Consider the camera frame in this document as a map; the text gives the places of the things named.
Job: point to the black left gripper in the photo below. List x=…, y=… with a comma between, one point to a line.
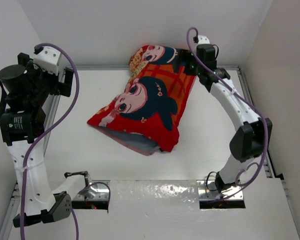
x=61, y=87

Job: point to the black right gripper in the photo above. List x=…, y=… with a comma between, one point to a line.
x=182, y=56

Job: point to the red patterned pillowcase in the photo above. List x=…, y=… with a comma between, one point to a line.
x=146, y=115

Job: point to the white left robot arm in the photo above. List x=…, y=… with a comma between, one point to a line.
x=23, y=133

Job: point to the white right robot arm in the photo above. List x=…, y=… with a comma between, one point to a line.
x=252, y=132

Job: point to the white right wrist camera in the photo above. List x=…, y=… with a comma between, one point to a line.
x=201, y=40

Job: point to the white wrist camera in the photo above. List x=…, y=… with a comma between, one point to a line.
x=201, y=40
x=48, y=59

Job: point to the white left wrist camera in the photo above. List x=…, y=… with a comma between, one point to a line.
x=48, y=59

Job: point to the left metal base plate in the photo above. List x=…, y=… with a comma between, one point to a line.
x=96, y=190

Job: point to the metal base plate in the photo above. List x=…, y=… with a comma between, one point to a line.
x=207, y=192
x=96, y=190

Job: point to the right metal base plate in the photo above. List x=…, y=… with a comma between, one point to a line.
x=207, y=192

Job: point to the aluminium table frame rail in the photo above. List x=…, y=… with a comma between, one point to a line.
x=264, y=157

